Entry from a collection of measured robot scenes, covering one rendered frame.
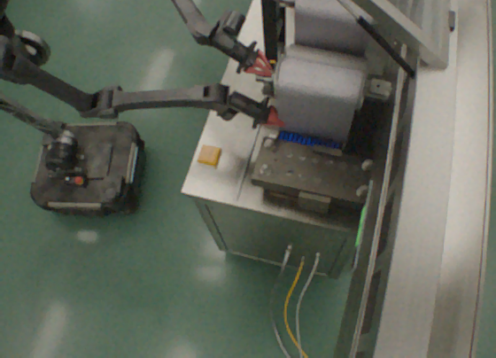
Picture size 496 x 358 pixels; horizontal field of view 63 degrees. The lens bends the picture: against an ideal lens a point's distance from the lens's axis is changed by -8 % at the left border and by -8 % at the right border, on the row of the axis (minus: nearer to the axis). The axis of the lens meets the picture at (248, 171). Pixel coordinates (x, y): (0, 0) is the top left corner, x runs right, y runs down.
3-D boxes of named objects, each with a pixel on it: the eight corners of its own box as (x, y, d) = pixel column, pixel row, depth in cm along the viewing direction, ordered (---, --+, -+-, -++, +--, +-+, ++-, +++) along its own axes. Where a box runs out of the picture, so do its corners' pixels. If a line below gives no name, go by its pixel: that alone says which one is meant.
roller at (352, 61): (291, 58, 150) (292, 35, 140) (364, 73, 146) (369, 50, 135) (283, 85, 146) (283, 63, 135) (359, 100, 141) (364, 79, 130)
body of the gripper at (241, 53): (239, 75, 132) (219, 63, 129) (248, 52, 136) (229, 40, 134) (251, 66, 127) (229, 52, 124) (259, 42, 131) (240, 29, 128)
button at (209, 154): (203, 146, 163) (202, 143, 161) (221, 150, 162) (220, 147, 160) (197, 162, 160) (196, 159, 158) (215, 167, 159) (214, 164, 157)
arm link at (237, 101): (228, 99, 135) (234, 85, 138) (220, 109, 141) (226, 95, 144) (248, 109, 137) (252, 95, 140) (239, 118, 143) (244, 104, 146)
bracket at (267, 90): (267, 115, 167) (263, 65, 139) (282, 119, 166) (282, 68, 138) (263, 126, 165) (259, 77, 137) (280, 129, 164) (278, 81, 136)
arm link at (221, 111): (212, 105, 134) (213, 81, 136) (199, 120, 143) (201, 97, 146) (247, 113, 138) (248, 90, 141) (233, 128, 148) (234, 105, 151)
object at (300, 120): (278, 129, 150) (277, 99, 133) (345, 143, 146) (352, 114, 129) (278, 131, 150) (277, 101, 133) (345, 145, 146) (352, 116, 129)
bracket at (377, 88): (370, 81, 125) (371, 77, 123) (390, 85, 124) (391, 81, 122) (368, 95, 123) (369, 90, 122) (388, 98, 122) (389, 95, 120)
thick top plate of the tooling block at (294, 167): (264, 143, 154) (263, 136, 148) (376, 168, 146) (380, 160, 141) (251, 185, 147) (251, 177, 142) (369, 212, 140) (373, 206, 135)
